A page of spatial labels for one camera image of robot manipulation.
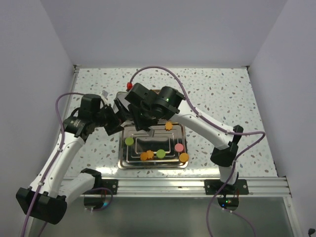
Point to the cookie tin with paper cups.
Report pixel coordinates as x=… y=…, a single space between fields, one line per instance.
x=156 y=91

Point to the green round cookie centre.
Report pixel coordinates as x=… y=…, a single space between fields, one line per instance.
x=160 y=153

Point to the orange flower cookie top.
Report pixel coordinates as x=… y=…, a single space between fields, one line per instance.
x=168 y=126

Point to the green round cookie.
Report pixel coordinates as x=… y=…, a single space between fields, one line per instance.
x=129 y=141
x=160 y=153

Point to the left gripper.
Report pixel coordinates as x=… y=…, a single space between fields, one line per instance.
x=115 y=126

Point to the left black mounting bracket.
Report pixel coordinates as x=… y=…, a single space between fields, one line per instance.
x=111 y=184

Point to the black mounting bracket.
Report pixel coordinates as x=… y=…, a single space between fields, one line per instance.
x=111 y=184
x=240 y=187

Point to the aluminium front rail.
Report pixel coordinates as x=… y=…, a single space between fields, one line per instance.
x=155 y=187

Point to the steel serving tray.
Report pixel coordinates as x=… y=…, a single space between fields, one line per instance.
x=129 y=156

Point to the right black mounting bracket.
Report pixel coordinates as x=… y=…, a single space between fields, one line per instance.
x=240 y=187

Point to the silver tin lid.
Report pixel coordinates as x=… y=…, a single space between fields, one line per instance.
x=120 y=106

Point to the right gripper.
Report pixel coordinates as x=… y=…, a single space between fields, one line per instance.
x=140 y=124

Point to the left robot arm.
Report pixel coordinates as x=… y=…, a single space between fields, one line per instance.
x=45 y=198

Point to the orange flower cookie bottom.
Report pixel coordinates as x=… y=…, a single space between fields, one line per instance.
x=150 y=155

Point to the orange round biscuit bottom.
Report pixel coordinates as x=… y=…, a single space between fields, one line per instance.
x=143 y=156

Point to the green round cookie left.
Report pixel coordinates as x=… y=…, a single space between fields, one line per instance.
x=129 y=141

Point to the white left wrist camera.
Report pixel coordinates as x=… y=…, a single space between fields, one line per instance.
x=104 y=94

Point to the orange flower cookie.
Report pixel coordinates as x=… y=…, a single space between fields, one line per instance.
x=150 y=155
x=168 y=126

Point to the orange round biscuit right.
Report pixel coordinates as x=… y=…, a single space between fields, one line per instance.
x=183 y=157

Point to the metal tongs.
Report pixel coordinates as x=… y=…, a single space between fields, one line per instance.
x=151 y=131

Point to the orange round biscuit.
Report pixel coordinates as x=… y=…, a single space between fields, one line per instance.
x=143 y=156
x=183 y=157

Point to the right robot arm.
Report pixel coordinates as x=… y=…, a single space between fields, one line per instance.
x=177 y=108

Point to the pink round cookie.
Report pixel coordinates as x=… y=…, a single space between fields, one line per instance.
x=179 y=147

